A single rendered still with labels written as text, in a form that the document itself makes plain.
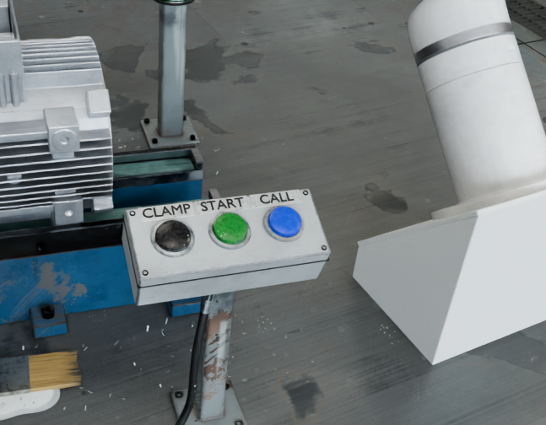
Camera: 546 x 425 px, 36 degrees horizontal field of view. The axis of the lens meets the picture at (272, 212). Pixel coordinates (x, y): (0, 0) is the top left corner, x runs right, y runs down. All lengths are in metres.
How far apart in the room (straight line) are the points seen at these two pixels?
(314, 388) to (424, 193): 0.44
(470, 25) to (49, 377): 0.61
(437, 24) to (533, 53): 2.84
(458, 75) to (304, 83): 0.57
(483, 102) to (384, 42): 0.75
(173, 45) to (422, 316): 0.54
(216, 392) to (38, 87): 0.36
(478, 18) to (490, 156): 0.16
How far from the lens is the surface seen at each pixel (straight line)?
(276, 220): 0.73
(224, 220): 0.72
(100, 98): 0.86
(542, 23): 4.21
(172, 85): 1.28
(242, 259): 0.71
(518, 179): 0.99
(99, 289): 1.01
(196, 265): 0.70
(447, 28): 1.01
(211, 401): 0.89
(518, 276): 1.01
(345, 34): 1.73
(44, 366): 0.97
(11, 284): 0.99
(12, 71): 0.86
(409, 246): 0.98
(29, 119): 0.87
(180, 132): 1.33
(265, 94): 1.48
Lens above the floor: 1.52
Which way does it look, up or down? 37 degrees down
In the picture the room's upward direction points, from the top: 7 degrees clockwise
